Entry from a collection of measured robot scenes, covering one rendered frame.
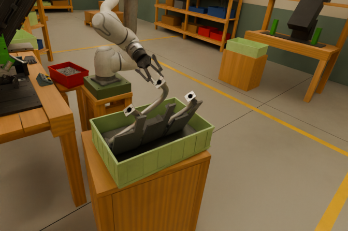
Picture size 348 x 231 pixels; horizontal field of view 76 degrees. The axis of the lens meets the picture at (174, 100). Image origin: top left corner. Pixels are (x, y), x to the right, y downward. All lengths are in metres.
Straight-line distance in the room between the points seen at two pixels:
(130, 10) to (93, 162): 1.05
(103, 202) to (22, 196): 1.24
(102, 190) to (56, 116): 0.60
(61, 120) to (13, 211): 1.00
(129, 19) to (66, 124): 0.85
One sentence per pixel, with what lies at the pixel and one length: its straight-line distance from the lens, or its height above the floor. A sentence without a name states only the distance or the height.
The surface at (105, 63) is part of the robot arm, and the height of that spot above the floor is 1.10.
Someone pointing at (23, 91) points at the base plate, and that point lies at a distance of 1.97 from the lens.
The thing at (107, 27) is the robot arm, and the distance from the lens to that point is 1.14.
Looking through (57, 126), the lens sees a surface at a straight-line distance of 1.62.
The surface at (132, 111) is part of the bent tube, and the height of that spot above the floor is 1.18.
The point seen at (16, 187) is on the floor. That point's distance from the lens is 2.51.
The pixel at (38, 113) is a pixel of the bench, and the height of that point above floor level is 0.88.
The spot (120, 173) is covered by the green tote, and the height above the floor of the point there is 0.89.
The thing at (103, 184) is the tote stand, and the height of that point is 0.79.
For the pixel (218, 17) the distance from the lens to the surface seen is 6.41.
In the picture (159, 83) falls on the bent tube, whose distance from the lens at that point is 1.11.
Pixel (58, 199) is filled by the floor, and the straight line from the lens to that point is 2.29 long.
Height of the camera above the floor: 1.73
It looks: 29 degrees down
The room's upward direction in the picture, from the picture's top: 5 degrees clockwise
